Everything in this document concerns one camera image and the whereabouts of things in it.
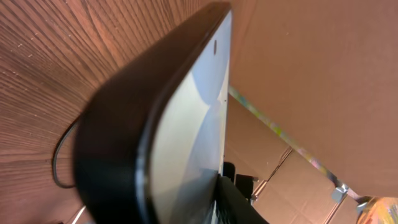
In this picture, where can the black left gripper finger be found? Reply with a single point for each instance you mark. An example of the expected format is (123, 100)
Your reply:
(232, 207)

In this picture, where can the blue Galaxy smartphone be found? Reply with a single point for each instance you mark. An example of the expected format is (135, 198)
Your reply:
(150, 143)

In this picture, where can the brown cardboard boxes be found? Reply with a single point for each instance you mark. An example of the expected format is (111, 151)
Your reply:
(325, 73)

